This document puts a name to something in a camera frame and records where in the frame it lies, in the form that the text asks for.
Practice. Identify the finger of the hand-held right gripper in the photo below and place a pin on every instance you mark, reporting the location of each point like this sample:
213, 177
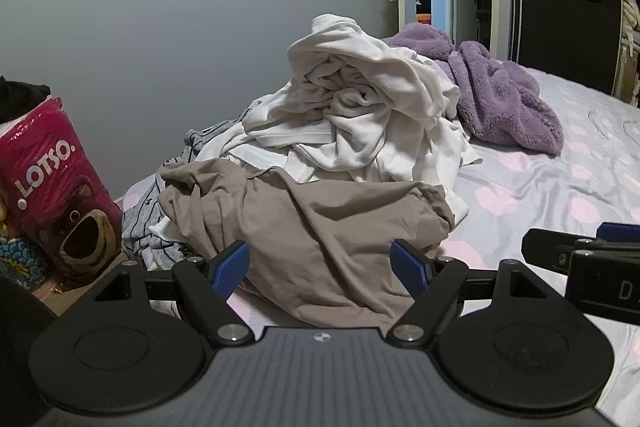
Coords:
600, 282
622, 231

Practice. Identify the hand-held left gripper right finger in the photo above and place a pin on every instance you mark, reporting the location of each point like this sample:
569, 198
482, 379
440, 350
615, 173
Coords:
410, 268

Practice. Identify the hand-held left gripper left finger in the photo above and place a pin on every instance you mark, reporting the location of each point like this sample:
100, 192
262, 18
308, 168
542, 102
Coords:
231, 268

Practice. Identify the taupe shirt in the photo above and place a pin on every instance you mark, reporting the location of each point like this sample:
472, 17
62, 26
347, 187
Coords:
310, 227

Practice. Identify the polka dot bed sheet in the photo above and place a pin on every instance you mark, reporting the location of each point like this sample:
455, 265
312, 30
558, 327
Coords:
550, 177

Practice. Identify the grey striped garment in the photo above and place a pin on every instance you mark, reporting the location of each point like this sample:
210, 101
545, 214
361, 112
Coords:
137, 217

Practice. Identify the white crumpled garment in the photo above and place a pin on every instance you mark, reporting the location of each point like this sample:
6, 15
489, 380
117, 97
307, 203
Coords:
360, 107

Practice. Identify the purple fleece blanket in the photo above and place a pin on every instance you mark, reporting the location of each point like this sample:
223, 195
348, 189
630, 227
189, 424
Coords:
500, 97

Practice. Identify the blue patterned item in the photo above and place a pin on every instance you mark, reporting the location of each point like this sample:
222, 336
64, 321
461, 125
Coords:
20, 262

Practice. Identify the pink printed bag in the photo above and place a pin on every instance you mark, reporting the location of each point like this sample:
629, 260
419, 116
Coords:
45, 167

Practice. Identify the black wardrobe door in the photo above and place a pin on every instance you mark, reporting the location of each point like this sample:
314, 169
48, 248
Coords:
565, 7

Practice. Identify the black cloth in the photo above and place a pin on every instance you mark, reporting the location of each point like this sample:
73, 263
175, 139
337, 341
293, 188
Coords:
20, 97

